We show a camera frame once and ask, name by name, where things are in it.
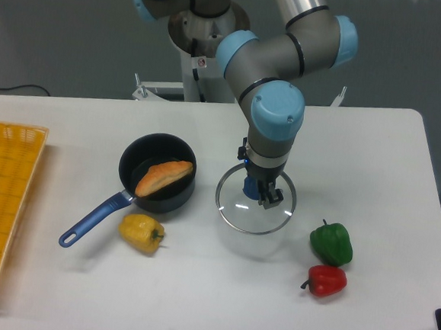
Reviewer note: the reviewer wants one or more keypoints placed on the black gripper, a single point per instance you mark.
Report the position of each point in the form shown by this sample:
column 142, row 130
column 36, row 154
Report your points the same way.
column 262, row 173

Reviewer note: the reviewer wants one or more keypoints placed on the glass pot lid blue knob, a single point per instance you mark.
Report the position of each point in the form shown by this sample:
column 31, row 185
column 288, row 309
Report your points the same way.
column 238, row 203

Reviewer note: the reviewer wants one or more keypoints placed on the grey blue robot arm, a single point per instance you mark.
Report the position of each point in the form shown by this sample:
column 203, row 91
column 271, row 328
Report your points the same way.
column 259, row 73

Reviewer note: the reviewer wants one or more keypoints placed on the green bell pepper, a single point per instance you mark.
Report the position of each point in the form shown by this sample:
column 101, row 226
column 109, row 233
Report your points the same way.
column 331, row 243

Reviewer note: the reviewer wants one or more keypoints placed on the red bell pepper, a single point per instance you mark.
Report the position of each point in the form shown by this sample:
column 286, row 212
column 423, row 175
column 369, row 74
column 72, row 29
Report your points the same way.
column 325, row 280

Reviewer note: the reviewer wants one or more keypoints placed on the golden pastry bread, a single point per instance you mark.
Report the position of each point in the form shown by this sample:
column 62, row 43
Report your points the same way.
column 161, row 175

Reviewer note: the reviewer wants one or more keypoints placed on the yellow bell pepper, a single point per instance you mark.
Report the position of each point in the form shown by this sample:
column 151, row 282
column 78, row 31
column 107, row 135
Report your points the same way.
column 142, row 232

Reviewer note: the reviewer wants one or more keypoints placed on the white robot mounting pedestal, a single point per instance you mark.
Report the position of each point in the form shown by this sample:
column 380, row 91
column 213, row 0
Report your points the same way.
column 197, row 39

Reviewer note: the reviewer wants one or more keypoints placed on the black saucepan blue handle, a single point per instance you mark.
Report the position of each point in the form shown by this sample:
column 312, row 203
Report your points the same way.
column 139, row 156

